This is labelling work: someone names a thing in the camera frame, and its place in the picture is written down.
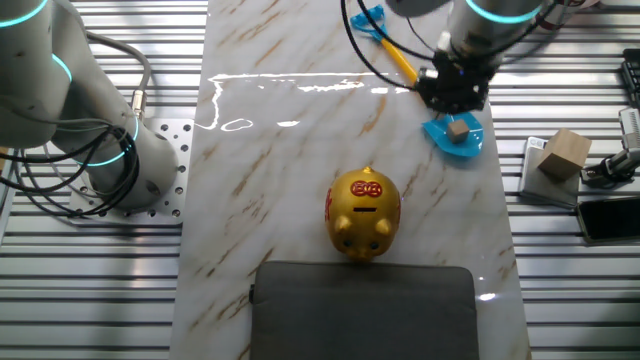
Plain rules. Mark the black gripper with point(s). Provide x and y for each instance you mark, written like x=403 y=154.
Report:
x=455 y=85

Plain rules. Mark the small wooden cube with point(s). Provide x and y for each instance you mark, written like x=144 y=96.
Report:
x=457 y=131

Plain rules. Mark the blue and yellow toy shovel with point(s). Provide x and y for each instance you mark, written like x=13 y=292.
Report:
x=395 y=54

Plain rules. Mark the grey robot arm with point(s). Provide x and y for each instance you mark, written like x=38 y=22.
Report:
x=40 y=100

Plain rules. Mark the large wooden block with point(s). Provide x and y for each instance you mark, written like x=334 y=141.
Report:
x=565 y=152

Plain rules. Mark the red and white can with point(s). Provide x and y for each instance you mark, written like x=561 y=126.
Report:
x=575 y=6

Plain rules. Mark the golden piggy bank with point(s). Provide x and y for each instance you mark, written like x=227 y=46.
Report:
x=362 y=215

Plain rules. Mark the black ribbed item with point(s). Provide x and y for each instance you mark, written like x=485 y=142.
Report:
x=632 y=75

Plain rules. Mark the silver vented box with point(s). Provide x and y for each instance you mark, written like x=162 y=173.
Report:
x=631 y=127

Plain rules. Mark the black clamp with silver cylinder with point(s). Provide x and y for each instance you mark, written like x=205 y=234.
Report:
x=617 y=165

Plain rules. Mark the black smartphone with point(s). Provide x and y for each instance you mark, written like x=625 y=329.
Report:
x=610 y=219

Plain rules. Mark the grey fabric pad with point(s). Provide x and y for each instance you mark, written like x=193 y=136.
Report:
x=362 y=310

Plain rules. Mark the grey metal plate bracket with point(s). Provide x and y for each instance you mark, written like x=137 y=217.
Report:
x=542 y=187

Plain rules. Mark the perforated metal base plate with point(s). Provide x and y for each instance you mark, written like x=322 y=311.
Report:
x=170 y=215

